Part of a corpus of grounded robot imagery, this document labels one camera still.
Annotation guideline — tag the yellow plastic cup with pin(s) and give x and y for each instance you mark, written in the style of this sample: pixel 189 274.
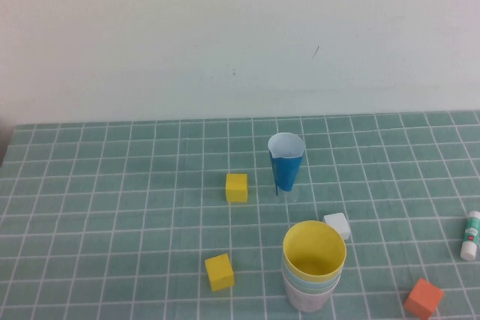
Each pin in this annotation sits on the yellow plastic cup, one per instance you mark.
pixel 314 264

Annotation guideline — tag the light blue plastic cup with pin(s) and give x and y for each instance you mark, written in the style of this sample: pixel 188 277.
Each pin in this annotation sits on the light blue plastic cup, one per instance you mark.
pixel 312 283

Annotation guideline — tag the green plastic cup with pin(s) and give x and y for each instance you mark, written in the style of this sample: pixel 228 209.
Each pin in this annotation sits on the green plastic cup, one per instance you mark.
pixel 312 289

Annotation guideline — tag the yellow foam cube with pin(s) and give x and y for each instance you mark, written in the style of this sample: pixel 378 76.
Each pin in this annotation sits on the yellow foam cube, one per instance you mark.
pixel 236 185
pixel 220 273

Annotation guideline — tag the blue paper cone cup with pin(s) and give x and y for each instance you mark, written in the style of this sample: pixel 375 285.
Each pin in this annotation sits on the blue paper cone cup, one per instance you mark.
pixel 286 170

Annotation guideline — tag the clear plastic cone stand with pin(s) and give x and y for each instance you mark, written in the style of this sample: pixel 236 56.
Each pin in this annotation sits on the clear plastic cone stand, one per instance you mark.
pixel 290 197

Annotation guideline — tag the white foam cube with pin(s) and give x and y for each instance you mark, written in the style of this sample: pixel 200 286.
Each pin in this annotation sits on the white foam cube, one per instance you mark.
pixel 338 222

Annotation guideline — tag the green checkered tablecloth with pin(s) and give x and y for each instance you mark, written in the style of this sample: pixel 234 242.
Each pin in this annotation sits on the green checkered tablecloth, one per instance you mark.
pixel 112 185

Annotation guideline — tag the pink plastic cup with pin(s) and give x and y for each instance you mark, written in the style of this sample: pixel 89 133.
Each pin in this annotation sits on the pink plastic cup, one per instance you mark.
pixel 306 303

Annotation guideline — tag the orange foam cube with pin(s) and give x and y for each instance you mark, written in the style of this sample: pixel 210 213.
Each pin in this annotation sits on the orange foam cube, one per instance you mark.
pixel 423 299

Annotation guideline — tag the white green glue stick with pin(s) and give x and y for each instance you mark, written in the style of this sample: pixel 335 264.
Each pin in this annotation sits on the white green glue stick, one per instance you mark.
pixel 470 237

